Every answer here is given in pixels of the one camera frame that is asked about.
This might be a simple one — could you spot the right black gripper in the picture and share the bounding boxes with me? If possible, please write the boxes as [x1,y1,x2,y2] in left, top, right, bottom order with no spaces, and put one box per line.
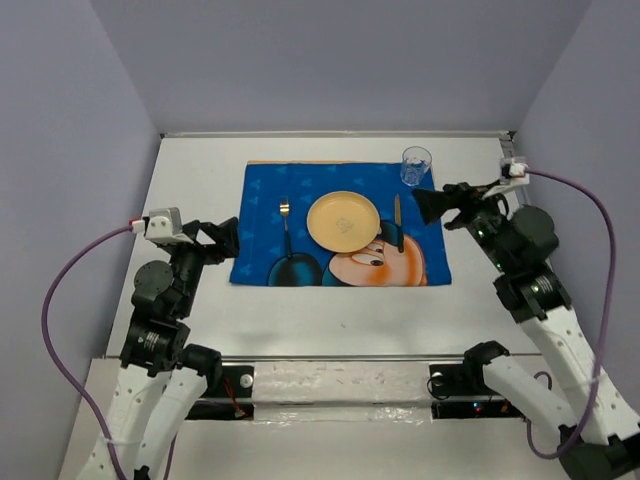
[409,177,510,270]

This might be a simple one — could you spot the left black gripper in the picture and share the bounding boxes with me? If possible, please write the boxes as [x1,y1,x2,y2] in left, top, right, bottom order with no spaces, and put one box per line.
[165,215,240,316]

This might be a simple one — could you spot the gold knife green handle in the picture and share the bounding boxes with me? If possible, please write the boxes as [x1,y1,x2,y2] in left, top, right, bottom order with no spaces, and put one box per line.
[394,194,404,254]

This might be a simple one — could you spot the clear drinking glass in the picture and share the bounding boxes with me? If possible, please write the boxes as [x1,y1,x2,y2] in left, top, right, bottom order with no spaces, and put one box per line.
[400,146,432,187]

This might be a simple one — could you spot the gold fork green handle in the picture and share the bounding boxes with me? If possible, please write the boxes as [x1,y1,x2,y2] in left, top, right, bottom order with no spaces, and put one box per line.
[279,197,292,258]

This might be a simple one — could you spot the blue cartoon placemat cloth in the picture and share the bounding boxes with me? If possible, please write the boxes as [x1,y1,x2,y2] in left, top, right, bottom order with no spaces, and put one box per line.
[230,162,452,287]

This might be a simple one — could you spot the yellow plate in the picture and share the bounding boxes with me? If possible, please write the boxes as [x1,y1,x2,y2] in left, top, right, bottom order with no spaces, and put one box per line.
[306,191,380,253]

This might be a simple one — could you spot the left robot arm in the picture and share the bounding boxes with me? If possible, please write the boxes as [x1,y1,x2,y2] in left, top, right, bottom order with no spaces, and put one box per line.
[78,208,240,479]

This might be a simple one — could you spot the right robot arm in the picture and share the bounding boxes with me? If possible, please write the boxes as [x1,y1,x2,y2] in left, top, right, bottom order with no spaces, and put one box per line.
[412,183,639,479]

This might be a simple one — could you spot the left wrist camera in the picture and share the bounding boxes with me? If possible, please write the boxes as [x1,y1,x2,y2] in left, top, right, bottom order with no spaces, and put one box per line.
[129,207,194,246]

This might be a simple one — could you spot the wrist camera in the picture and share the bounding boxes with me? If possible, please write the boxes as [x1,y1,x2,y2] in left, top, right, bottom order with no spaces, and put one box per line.
[483,156,530,199]
[129,207,194,246]

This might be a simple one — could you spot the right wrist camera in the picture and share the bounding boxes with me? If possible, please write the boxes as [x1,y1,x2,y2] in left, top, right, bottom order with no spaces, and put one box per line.
[483,156,530,199]

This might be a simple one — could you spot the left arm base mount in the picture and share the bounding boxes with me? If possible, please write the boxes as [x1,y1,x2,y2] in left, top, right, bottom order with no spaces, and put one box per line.
[186,364,255,421]

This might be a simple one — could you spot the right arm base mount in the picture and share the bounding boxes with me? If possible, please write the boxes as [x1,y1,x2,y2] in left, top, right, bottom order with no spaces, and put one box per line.
[426,359,524,420]

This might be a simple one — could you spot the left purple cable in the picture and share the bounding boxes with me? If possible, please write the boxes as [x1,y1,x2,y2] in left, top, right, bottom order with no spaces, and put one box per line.
[41,224,176,480]

